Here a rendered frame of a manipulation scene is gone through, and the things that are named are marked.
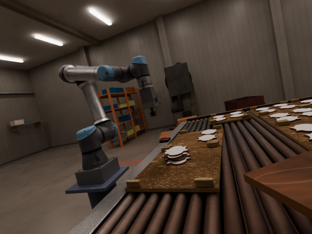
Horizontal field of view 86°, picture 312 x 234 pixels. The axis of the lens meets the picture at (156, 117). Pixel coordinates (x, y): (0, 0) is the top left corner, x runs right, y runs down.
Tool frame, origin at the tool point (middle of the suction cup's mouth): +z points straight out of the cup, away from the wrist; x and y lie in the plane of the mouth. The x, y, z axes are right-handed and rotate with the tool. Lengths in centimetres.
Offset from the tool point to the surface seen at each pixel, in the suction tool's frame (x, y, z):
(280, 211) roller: -36, -44, 27
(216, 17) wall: -173, 659, -285
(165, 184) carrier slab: -5.9, -29.5, 23.7
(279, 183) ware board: -34, -53, 15
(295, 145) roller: -59, -4, 27
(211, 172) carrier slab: -22.4, -24.1, 24.2
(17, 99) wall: 881, 626, -237
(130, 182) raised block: 7.4, -29.8, 21.0
